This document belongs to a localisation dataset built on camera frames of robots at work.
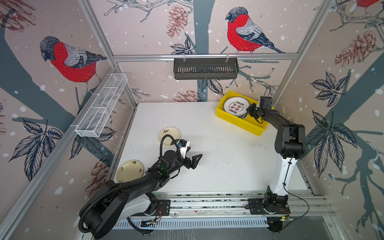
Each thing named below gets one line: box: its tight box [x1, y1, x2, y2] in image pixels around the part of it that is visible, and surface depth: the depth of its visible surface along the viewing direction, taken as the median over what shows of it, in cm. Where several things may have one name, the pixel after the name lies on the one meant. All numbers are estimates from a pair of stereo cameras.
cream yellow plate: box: [116, 159, 144, 183], surface depth 88 cm
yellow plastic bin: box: [216, 91, 269, 136], surface depth 104 cm
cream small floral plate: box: [158, 126, 181, 146], surface depth 106 cm
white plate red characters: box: [223, 96, 251, 116], surface depth 113 cm
